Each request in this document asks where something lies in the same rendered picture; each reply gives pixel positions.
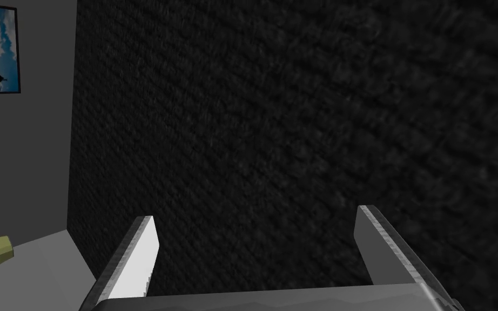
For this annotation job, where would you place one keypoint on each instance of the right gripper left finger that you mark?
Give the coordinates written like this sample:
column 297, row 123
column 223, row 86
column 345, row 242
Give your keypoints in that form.
column 133, row 263

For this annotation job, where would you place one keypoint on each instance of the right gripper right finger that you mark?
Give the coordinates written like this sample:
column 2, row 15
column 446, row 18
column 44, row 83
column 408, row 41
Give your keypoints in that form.
column 387, row 255

